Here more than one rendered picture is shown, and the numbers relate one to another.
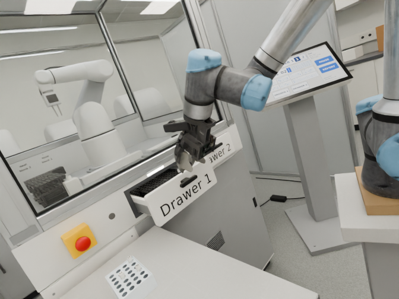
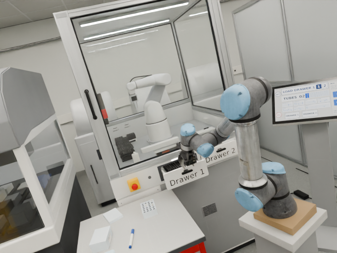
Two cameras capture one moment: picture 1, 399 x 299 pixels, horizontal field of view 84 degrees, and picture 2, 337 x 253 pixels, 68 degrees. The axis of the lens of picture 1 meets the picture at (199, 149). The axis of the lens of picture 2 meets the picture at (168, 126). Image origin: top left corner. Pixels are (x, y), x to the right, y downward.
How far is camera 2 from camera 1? 0.91 m
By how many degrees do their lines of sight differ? 26
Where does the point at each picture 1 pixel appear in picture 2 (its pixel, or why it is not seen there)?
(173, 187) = (179, 172)
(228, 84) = (192, 144)
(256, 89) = (201, 150)
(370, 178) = not seen: hidden behind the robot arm
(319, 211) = not seen: hidden behind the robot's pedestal
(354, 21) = not seen: outside the picture
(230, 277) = (183, 221)
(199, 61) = (182, 132)
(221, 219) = (217, 196)
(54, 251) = (124, 185)
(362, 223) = (247, 221)
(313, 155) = (320, 169)
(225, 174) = (227, 167)
